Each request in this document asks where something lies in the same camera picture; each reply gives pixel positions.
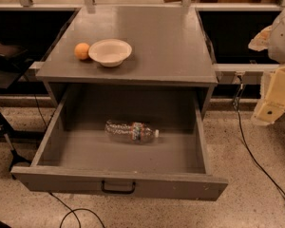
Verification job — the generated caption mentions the black cable on floor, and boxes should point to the black cable on floor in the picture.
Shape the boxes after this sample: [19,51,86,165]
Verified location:
[47,192,106,228]
[232,83,285,214]

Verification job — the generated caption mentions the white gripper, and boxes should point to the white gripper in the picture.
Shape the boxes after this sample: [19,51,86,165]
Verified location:
[251,65,285,126]

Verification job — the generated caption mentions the grey open top drawer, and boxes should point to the grey open top drawer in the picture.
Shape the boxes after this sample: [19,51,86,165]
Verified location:
[11,89,228,200]

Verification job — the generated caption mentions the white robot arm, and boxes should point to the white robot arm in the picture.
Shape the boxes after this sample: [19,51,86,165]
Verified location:
[248,8,285,126]

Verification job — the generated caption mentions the black cable on front floor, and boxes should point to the black cable on front floor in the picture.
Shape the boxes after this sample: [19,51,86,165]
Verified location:
[47,192,106,228]

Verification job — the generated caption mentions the grey cabinet with counter top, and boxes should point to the grey cabinet with counter top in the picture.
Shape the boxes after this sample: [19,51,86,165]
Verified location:
[37,5,218,113]

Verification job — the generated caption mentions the white bowl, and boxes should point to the white bowl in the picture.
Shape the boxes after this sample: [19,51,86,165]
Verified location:
[88,39,132,67]

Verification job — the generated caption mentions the black drawer handle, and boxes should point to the black drawer handle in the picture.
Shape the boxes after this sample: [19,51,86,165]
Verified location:
[101,180,136,195]

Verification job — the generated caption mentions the black cable on right floor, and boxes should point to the black cable on right floor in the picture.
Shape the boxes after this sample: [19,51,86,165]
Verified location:
[232,83,285,214]

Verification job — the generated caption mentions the dark box on left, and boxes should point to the dark box on left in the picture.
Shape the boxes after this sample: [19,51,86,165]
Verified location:
[0,42,33,73]

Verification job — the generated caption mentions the clear plastic water bottle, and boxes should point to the clear plastic water bottle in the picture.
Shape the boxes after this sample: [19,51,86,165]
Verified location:
[104,120,160,144]

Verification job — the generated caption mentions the black tripod stand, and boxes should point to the black tripod stand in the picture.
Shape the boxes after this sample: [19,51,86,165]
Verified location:
[0,113,31,171]

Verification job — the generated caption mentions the orange fruit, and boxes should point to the orange fruit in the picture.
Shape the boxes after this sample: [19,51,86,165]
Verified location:
[74,43,89,60]

